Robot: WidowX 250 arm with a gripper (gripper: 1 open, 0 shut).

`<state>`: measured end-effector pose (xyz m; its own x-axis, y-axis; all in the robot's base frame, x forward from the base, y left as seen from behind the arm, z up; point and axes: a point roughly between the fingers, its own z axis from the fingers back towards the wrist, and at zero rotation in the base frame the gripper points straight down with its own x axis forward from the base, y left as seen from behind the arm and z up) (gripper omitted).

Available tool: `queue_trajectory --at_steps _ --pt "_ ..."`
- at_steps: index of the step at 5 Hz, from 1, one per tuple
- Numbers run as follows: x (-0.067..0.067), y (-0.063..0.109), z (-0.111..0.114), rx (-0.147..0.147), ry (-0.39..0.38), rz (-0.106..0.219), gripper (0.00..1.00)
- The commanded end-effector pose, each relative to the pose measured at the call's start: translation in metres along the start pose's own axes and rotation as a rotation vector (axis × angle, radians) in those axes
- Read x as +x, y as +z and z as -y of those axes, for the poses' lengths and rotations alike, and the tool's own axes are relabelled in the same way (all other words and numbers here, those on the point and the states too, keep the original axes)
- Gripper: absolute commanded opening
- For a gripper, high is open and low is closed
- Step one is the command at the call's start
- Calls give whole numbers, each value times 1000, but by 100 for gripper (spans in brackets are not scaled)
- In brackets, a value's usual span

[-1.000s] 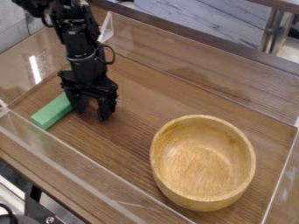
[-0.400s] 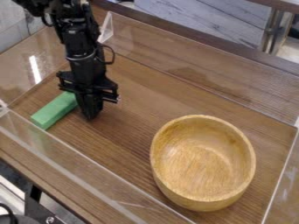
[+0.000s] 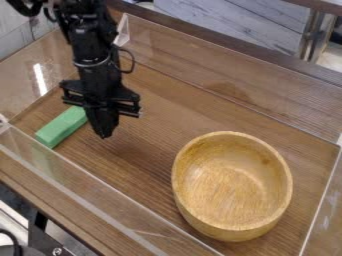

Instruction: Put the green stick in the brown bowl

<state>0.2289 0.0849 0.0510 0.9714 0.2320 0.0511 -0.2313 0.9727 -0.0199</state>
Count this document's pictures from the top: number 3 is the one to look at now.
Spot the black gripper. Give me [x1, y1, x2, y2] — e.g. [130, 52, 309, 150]
[61, 56, 141, 139]

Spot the green rectangular block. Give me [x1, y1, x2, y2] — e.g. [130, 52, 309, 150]
[35, 106, 87, 148]

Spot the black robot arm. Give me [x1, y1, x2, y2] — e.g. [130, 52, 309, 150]
[6, 0, 141, 138]

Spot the brown wooden bowl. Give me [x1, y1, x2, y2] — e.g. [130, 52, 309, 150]
[172, 131, 294, 242]

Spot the background wooden table leg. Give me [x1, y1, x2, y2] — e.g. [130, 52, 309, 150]
[300, 10, 337, 63]

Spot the clear acrylic tray wall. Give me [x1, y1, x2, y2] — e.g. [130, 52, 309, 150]
[0, 120, 224, 256]

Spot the clear acrylic corner bracket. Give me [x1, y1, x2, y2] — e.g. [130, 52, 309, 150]
[114, 14, 130, 47]

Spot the black table leg bracket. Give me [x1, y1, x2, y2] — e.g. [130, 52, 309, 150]
[29, 212, 75, 256]

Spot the black cable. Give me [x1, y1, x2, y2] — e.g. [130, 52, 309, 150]
[0, 228, 25, 256]

